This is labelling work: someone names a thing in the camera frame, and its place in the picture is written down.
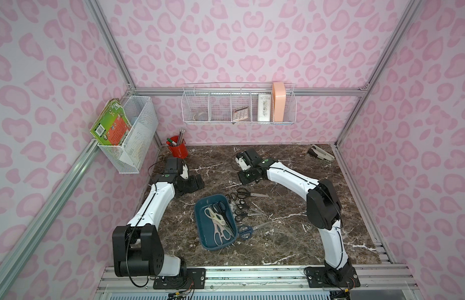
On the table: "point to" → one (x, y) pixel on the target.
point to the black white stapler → (317, 152)
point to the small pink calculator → (240, 114)
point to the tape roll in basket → (200, 116)
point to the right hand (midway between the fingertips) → (239, 178)
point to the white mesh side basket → (142, 115)
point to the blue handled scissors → (245, 231)
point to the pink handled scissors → (219, 234)
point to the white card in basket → (264, 107)
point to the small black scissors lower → (240, 215)
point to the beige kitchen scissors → (219, 218)
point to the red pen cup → (180, 151)
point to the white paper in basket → (136, 144)
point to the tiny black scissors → (232, 196)
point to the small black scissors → (242, 205)
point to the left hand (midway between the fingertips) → (195, 183)
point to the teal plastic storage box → (204, 222)
